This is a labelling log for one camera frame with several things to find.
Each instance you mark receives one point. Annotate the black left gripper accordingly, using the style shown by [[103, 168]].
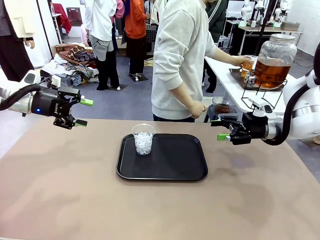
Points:
[[46, 103]]

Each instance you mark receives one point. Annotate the person's right forearm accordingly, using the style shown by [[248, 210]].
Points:
[[183, 95]]

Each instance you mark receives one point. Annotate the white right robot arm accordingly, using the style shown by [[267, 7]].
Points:
[[305, 117]]

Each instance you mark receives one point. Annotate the clear plastic storage box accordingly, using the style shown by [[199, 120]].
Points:
[[62, 80]]

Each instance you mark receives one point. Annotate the glass tea dispenser jar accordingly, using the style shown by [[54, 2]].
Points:
[[275, 55]]

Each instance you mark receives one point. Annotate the black plastic serving tray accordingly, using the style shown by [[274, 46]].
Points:
[[170, 162]]

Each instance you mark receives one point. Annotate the wooden top lab table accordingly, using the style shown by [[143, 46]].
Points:
[[262, 29]]

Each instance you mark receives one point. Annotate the white side table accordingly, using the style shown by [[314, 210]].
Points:
[[222, 75]]

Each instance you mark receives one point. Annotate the dark brown chair back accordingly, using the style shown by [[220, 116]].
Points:
[[74, 16]]

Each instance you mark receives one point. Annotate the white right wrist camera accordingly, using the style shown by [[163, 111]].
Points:
[[262, 106]]

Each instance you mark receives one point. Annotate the person in dark jacket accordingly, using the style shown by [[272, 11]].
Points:
[[218, 20]]

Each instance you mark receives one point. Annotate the small white background robot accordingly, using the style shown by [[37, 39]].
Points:
[[281, 12]]

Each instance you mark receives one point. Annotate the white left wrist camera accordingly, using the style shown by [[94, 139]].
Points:
[[56, 80]]

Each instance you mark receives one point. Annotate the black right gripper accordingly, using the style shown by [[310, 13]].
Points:
[[257, 127]]

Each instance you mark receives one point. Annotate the short clear iced cup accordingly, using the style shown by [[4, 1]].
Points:
[[143, 145]]

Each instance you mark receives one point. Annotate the black slanted pole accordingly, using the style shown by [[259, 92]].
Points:
[[263, 25]]

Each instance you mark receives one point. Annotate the person's right hand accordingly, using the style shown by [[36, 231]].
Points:
[[197, 109]]

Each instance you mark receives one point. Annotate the pile of patterned cloths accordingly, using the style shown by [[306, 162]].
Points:
[[75, 57]]

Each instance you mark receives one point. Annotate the person's left hand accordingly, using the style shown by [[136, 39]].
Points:
[[241, 61]]

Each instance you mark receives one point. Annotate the light grey sweatshirt torso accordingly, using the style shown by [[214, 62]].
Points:
[[175, 50]]

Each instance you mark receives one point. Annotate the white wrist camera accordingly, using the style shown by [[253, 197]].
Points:
[[262, 106], [56, 80]]

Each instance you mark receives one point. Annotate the grey metal box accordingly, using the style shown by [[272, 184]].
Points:
[[290, 25]]

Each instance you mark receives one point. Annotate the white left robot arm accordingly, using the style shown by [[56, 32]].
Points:
[[15, 100]]

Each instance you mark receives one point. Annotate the glass pitcher with dark tea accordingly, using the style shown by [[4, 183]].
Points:
[[221, 106]]

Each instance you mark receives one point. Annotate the person in orange top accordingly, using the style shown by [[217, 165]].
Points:
[[135, 22]]

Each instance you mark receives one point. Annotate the person's left forearm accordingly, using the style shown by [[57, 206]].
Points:
[[225, 56]]

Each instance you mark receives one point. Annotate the dark metal drip tray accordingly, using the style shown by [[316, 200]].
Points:
[[237, 76]]

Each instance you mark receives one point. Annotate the tall clear iced cup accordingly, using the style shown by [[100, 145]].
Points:
[[248, 68]]

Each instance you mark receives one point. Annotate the red hanging garment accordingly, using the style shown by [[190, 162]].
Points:
[[63, 17]]

